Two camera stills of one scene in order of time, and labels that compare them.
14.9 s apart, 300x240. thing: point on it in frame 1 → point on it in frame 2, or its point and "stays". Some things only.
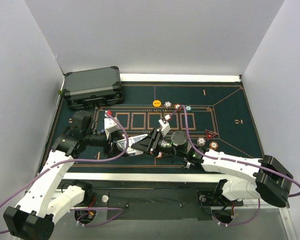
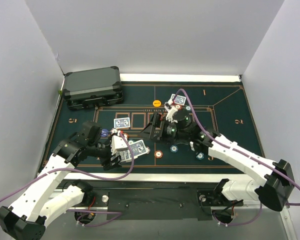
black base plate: [177, 200] stays
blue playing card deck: [122, 142] → [124, 155]
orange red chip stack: [160, 155] stays
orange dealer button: [156, 103] stays
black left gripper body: [110, 144] → [114, 161]
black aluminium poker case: [93, 87] stays
